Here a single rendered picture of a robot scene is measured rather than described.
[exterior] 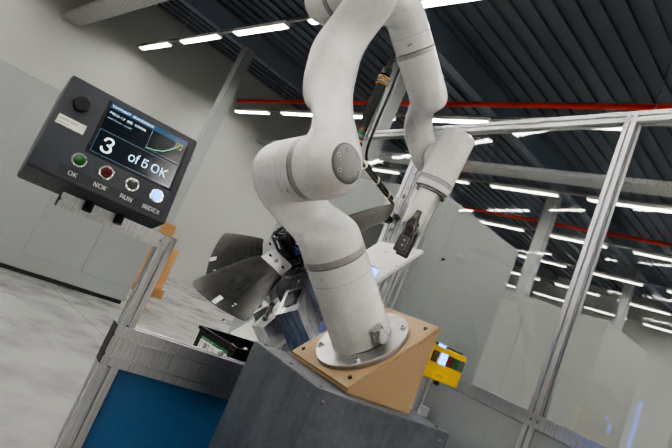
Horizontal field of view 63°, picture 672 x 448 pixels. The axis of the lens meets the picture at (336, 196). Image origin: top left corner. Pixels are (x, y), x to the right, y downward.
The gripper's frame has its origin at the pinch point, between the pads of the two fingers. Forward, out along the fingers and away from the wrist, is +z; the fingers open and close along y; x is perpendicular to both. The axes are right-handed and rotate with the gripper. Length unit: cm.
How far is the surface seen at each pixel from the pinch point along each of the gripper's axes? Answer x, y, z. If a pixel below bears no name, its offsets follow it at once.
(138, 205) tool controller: -44, 36, 17
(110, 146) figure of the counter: -53, 40, 10
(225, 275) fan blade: -46, -29, 28
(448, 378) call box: 24.1, -31.6, 23.6
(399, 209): -17, -97, -22
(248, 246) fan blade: -52, -52, 19
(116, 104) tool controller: -56, 40, 2
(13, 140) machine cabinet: -464, -379, 54
